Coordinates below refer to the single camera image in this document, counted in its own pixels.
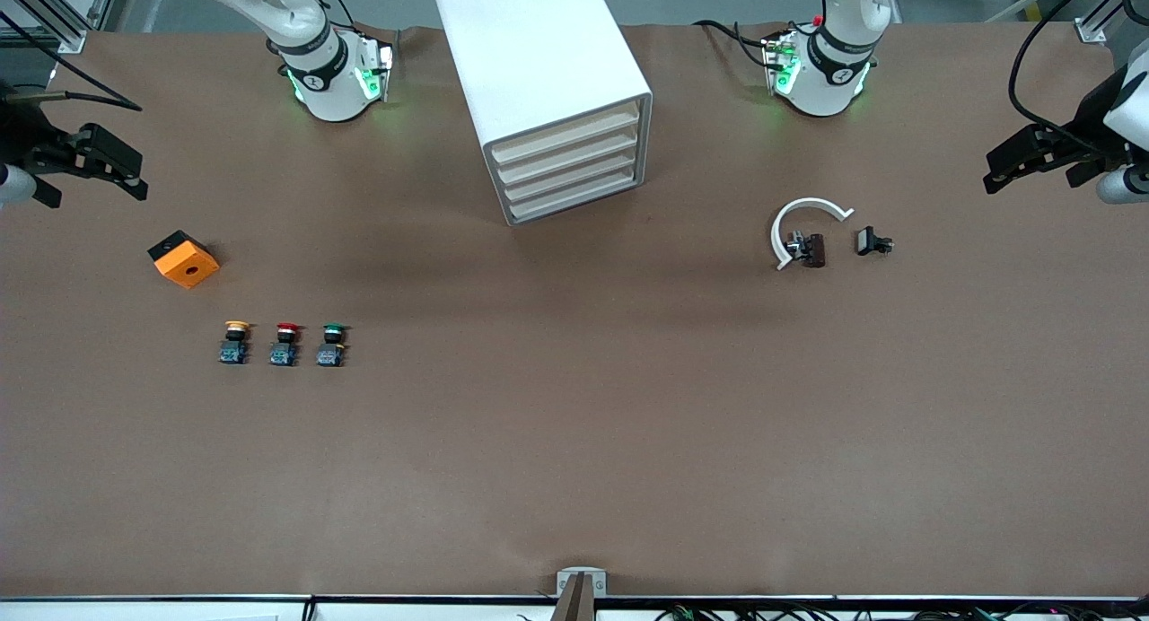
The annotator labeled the yellow push button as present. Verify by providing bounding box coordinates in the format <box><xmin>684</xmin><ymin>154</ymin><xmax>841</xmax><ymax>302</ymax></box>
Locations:
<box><xmin>219</xmin><ymin>320</ymin><xmax>254</xmax><ymax>366</ymax></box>

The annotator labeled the cream white drawer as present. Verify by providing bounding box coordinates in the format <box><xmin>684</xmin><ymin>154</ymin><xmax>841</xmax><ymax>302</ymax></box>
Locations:
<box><xmin>490</xmin><ymin>101</ymin><xmax>642</xmax><ymax>164</ymax></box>
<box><xmin>508</xmin><ymin>165</ymin><xmax>645</xmax><ymax>223</ymax></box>
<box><xmin>503</xmin><ymin>145</ymin><xmax>644</xmax><ymax>203</ymax></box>
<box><xmin>496</xmin><ymin>123</ymin><xmax>644</xmax><ymax>184</ymax></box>

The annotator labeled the red push button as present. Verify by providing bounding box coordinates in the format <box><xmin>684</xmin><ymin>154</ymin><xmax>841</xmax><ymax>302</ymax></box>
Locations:
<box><xmin>269</xmin><ymin>321</ymin><xmax>303</xmax><ymax>368</ymax></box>

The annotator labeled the green push button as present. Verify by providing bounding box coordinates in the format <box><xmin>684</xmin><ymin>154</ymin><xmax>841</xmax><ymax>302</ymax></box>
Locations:
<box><xmin>316</xmin><ymin>323</ymin><xmax>351</xmax><ymax>368</ymax></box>

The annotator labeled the white drawer cabinet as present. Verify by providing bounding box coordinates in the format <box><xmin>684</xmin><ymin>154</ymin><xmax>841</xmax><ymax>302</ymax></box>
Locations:
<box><xmin>434</xmin><ymin>0</ymin><xmax>654</xmax><ymax>227</ymax></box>

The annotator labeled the orange box with black base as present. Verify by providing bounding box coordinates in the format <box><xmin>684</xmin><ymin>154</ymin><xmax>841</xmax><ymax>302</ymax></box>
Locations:
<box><xmin>147</xmin><ymin>230</ymin><xmax>221</xmax><ymax>290</ymax></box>

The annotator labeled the dark brown small component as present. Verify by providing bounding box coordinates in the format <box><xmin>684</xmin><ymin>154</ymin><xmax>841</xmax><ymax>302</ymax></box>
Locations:
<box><xmin>786</xmin><ymin>231</ymin><xmax>827</xmax><ymax>269</ymax></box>

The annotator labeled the brown pole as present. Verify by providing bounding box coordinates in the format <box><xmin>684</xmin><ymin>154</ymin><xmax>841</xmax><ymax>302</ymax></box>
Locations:
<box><xmin>551</xmin><ymin>573</ymin><xmax>595</xmax><ymax>621</ymax></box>

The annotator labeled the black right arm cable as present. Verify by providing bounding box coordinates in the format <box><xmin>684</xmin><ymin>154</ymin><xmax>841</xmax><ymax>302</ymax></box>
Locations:
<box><xmin>0</xmin><ymin>11</ymin><xmax>143</xmax><ymax>112</ymax></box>

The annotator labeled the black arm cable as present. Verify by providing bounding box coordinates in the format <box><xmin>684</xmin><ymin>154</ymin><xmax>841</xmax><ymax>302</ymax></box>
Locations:
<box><xmin>0</xmin><ymin>11</ymin><xmax>143</xmax><ymax>112</ymax></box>
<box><xmin>1008</xmin><ymin>0</ymin><xmax>1149</xmax><ymax>151</ymax></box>

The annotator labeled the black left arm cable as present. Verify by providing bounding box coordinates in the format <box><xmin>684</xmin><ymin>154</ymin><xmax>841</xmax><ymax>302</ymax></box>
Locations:
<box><xmin>1008</xmin><ymin>0</ymin><xmax>1149</xmax><ymax>151</ymax></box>

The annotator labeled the aluminium frame profile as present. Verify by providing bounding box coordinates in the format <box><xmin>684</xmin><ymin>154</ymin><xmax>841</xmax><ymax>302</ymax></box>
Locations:
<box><xmin>1074</xmin><ymin>0</ymin><xmax>1149</xmax><ymax>44</ymax></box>
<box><xmin>0</xmin><ymin>0</ymin><xmax>91</xmax><ymax>55</ymax></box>

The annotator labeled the white C-shaped ring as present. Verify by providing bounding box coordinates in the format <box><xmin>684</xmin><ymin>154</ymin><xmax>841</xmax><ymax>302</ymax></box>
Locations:
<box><xmin>770</xmin><ymin>197</ymin><xmax>855</xmax><ymax>272</ymax></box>

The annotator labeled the black base cable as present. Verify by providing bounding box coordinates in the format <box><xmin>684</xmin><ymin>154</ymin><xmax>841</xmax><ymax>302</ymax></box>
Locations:
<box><xmin>693</xmin><ymin>18</ymin><xmax>775</xmax><ymax>70</ymax></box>

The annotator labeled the white table edge rail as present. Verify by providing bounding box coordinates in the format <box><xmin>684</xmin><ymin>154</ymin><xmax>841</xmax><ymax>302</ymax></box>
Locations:
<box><xmin>0</xmin><ymin>592</ymin><xmax>1149</xmax><ymax>621</ymax></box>

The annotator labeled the grey metal bracket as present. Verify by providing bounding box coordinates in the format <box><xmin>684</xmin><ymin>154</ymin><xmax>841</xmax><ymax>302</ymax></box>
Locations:
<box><xmin>556</xmin><ymin>567</ymin><xmax>609</xmax><ymax>598</ymax></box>

